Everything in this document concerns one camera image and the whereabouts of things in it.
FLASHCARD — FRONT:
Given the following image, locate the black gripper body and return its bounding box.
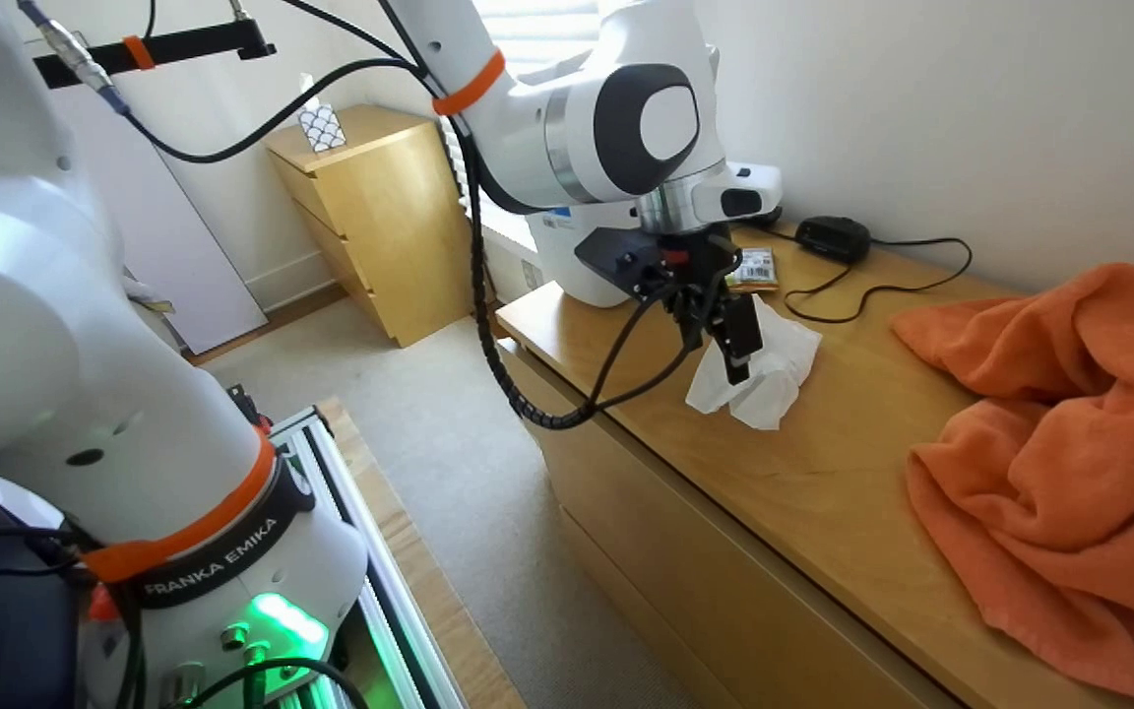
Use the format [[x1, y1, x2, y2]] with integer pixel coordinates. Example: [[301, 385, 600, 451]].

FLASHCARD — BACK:
[[657, 234, 749, 336]]

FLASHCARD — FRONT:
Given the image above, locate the white napkin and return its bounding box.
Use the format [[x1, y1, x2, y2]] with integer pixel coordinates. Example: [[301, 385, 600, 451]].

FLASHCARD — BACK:
[[682, 290, 826, 432]]

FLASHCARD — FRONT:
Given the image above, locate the long wooden counter dresser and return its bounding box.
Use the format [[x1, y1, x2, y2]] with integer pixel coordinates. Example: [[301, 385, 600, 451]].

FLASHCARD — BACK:
[[495, 222, 1134, 709]]

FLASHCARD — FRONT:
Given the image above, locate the green snack packet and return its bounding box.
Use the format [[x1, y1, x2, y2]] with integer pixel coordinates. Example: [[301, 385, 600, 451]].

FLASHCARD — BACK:
[[730, 243, 785, 297]]

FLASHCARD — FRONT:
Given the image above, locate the black power adapter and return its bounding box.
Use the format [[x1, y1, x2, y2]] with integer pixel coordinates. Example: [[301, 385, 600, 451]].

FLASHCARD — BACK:
[[791, 214, 876, 269]]

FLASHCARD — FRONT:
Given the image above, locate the white plastic trash bin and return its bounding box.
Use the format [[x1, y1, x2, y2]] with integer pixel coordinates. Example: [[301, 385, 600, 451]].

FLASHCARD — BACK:
[[524, 210, 650, 312]]

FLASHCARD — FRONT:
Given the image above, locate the small wooden dresser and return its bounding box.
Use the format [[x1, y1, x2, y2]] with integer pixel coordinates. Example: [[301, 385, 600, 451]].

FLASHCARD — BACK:
[[262, 101, 482, 349]]

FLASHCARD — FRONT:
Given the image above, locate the orange towel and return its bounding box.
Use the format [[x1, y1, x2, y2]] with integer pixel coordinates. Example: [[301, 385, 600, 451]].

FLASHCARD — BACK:
[[889, 260, 1134, 709]]

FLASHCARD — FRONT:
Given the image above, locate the patterned tissue box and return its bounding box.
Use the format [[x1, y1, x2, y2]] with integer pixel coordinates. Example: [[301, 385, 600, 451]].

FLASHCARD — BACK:
[[294, 92, 351, 155]]

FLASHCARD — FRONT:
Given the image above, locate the white board panel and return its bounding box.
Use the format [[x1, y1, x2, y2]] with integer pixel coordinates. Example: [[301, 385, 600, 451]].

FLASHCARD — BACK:
[[33, 52, 267, 357]]

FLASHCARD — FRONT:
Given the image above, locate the dark blue box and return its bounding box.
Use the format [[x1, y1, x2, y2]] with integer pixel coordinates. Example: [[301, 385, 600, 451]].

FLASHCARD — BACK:
[[0, 463, 87, 709]]

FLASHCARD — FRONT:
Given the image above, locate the thin black adapter cable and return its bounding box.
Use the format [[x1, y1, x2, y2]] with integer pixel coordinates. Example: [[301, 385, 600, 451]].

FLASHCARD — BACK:
[[779, 234, 978, 327]]

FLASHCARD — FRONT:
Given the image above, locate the black robot cable hose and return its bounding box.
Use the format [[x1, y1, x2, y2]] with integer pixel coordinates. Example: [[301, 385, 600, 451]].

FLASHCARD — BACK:
[[14, 0, 704, 432]]

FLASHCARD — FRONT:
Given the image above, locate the aluminium base frame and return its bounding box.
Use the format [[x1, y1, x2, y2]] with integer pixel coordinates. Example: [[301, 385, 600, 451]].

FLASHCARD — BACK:
[[229, 385, 465, 709]]

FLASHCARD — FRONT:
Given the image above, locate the black mount bar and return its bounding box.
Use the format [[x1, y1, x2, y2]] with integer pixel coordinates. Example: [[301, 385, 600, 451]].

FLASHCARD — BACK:
[[33, 14, 280, 96]]

